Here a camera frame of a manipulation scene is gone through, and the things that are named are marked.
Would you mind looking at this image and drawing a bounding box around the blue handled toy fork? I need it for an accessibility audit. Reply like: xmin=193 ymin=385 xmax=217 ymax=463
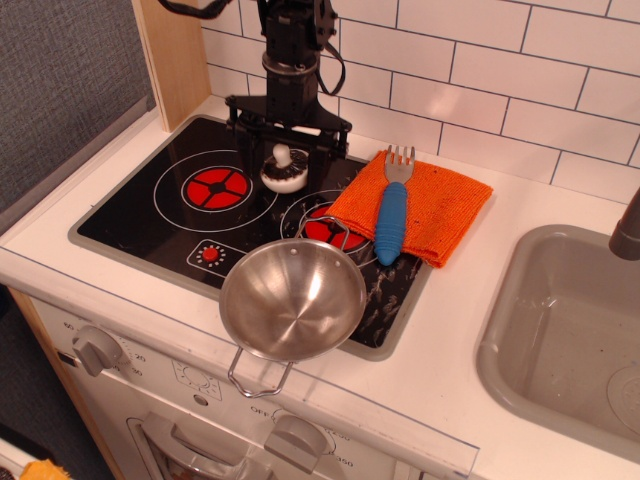
xmin=374 ymin=145 xmax=415 ymax=266

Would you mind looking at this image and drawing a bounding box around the orange black striped object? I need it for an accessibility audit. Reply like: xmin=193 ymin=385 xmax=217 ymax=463
xmin=1 ymin=460 xmax=71 ymax=480

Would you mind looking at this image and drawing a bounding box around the grey faucet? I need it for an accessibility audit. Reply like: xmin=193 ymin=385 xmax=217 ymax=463
xmin=609 ymin=189 xmax=640 ymax=261

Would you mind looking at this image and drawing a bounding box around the grey oven knob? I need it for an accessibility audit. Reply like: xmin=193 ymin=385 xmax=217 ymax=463
xmin=264 ymin=415 xmax=328 ymax=474

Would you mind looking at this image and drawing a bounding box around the light wooden post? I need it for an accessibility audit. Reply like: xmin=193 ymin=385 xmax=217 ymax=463
xmin=132 ymin=0 xmax=211 ymax=132

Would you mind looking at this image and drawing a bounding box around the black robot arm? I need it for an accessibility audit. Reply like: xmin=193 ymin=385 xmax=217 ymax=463
xmin=226 ymin=1 xmax=352 ymax=194

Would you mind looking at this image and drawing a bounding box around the grey timer knob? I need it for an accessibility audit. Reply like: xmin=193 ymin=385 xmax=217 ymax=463
xmin=72 ymin=326 xmax=123 ymax=377

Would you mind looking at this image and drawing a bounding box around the grey oven door handle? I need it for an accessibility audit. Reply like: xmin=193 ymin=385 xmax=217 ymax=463
xmin=138 ymin=413 xmax=276 ymax=479

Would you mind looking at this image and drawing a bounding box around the orange knitted cloth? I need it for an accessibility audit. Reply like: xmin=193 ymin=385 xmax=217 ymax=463
xmin=326 ymin=151 xmax=493 ymax=268

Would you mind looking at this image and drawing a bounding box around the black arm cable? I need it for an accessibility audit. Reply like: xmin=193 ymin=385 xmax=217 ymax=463
xmin=157 ymin=0 xmax=236 ymax=20

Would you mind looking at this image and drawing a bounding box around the black toy stove top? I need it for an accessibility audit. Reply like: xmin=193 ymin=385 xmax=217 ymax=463
xmin=69 ymin=116 xmax=431 ymax=361

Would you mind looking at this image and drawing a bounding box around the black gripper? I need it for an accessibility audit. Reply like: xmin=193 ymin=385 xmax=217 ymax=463
xmin=225 ymin=62 xmax=351 ymax=191

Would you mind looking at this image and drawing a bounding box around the stainless steel bowl pan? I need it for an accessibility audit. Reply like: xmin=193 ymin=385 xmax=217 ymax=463
xmin=219 ymin=225 xmax=367 ymax=368

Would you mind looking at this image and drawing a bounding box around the white brown toy mushroom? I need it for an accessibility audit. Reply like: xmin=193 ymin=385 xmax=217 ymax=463
xmin=260 ymin=143 xmax=309 ymax=194

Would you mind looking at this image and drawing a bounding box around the grey plastic sink basin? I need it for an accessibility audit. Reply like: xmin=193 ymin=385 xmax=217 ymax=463
xmin=477 ymin=225 xmax=639 ymax=462

